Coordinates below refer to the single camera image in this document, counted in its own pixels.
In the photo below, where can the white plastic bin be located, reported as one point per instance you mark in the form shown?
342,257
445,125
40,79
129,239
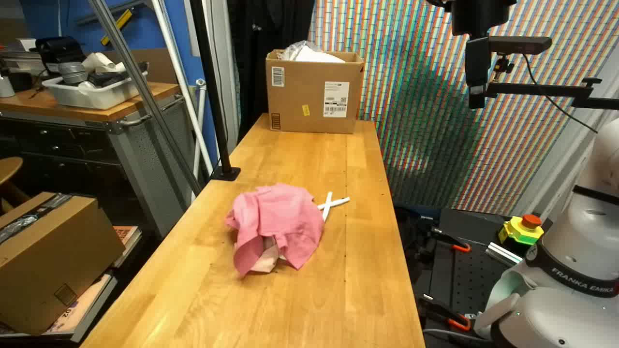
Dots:
87,94

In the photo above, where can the black camera on stand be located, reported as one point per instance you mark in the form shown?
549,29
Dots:
485,56

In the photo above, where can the black pole stand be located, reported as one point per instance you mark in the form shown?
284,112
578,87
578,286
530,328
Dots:
224,170

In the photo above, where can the yellow emergency stop button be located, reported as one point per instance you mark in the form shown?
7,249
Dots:
524,228

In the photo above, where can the pink shirt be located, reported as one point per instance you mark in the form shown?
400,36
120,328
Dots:
280,212

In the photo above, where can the large cardboard box left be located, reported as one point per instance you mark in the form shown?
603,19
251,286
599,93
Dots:
52,247

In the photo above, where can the cardboard box on table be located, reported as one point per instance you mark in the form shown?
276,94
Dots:
313,94

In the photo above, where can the side workbench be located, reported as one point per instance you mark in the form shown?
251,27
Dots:
118,154

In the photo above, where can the peach shirt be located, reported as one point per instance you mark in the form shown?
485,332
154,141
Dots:
267,259

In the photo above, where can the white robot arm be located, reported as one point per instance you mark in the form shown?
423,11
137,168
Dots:
565,290

